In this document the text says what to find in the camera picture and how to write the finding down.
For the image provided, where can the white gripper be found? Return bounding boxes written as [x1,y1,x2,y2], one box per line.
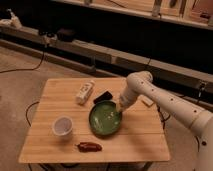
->
[116,87,138,112]

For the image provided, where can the green ceramic bowl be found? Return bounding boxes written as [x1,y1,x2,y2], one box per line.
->
[89,100,122,136]

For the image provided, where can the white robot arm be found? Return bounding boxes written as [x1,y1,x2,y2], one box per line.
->
[116,71,213,171]

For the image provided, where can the black smartphone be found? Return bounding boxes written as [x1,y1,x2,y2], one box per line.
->
[93,91,113,104]

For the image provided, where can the white carton box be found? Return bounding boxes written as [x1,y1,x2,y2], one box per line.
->
[75,80,95,105]

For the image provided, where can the wooden folding table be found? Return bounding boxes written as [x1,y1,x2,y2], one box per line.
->
[19,78,170,163]

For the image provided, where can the brown sausage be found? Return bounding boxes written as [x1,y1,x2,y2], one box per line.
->
[77,142,102,152]

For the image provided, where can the white plastic cup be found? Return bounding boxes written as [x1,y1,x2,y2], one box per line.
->
[52,116,73,137]

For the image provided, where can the black box on ledge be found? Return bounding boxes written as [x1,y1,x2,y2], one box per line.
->
[57,29,76,42]

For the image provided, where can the white object on ledge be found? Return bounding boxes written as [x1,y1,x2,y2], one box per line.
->
[0,9,22,29]

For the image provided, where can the black floor cable right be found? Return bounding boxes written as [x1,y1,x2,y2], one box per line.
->
[156,105,172,129]

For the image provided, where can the black floor cable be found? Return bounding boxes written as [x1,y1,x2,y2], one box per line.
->
[25,100,41,128]
[156,105,172,129]

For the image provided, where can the black floor cable left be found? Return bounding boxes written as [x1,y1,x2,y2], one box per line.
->
[25,100,41,128]

